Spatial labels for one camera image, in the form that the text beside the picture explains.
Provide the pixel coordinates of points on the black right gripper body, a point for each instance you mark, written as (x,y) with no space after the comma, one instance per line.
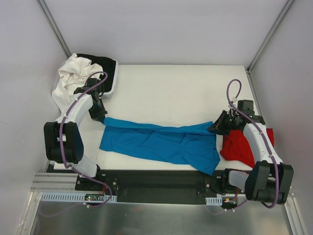
(222,122)

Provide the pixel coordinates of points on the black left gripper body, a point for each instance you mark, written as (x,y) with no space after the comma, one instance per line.
(98,112)

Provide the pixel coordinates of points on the white laundry basket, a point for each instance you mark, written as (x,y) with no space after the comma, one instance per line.
(78,68)

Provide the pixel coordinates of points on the red t-shirt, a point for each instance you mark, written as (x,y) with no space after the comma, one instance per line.
(235,147)

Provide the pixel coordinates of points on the blue t-shirt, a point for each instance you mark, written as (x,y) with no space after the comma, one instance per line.
(188,145)

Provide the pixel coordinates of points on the white t-shirt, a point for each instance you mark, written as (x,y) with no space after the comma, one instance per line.
(73,74)

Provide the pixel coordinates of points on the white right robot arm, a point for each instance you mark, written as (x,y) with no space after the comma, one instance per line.
(270,179)

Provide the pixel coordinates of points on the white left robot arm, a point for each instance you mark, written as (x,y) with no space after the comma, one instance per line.
(63,142)

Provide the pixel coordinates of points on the black t-shirt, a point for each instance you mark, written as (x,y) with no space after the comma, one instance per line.
(109,66)

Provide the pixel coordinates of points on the white slotted cable duct right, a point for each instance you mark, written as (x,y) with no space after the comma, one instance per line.
(214,201)

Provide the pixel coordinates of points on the white slotted cable duct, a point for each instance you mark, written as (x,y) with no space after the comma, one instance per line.
(76,197)
(214,201)

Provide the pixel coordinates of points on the black robot base mount plate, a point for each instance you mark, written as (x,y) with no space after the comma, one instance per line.
(162,196)

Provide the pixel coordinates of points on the aluminium table edge rail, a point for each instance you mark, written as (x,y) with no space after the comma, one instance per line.
(49,182)

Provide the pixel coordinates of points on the white slotted cable duct left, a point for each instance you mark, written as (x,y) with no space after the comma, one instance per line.
(76,197)

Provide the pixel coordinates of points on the aluminium frame post left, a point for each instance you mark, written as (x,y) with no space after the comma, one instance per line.
(54,27)

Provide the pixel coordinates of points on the aluminium frame post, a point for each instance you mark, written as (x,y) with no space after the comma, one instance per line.
(54,27)
(270,34)

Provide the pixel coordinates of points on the aluminium frame post right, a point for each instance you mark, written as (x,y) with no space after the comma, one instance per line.
(270,34)

